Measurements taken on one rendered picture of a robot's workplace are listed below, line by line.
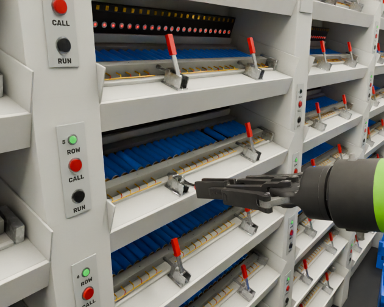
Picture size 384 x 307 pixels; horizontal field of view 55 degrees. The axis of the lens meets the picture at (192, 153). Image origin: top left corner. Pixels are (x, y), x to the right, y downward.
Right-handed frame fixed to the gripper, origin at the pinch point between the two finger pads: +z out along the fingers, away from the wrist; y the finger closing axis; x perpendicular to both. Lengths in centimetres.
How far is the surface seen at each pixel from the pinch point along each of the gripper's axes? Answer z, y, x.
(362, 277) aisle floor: 24, 144, -94
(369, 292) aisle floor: 18, 133, -95
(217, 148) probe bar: 12.4, 18.6, 3.5
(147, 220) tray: 7.4, -9.9, -2.8
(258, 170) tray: 8.1, 27.7, -3.9
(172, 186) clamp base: 9.2, -1.0, 0.3
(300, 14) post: 0, 45, 32
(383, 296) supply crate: -8, 61, -51
